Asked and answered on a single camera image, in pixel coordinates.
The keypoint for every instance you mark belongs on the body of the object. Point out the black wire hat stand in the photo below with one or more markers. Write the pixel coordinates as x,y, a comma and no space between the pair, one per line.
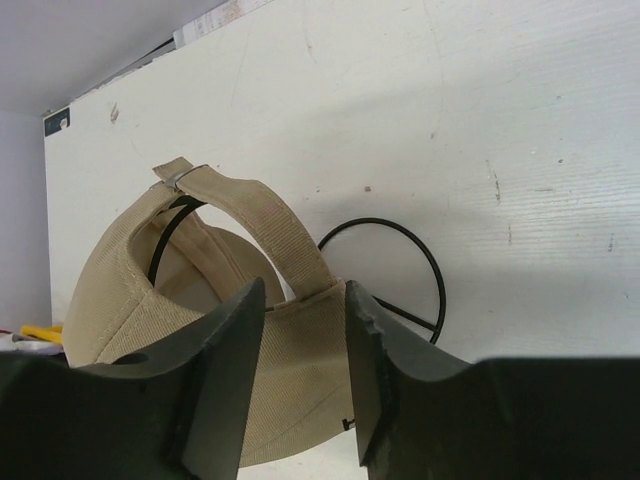
396,265

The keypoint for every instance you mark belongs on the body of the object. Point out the yellow plastic tray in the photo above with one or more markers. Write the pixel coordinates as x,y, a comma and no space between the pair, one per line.
52,334

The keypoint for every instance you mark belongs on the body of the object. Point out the blue table corner label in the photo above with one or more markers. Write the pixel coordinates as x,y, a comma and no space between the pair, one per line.
57,121

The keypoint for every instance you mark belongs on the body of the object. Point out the papers behind table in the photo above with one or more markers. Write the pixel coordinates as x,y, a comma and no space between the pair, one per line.
214,20

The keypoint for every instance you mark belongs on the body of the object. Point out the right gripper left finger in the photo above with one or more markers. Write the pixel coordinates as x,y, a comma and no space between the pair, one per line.
176,409

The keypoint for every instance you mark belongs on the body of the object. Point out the beige baseball cap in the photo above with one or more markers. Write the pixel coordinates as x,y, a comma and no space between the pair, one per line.
186,251

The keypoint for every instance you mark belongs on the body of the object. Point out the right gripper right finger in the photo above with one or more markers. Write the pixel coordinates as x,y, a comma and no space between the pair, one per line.
421,413

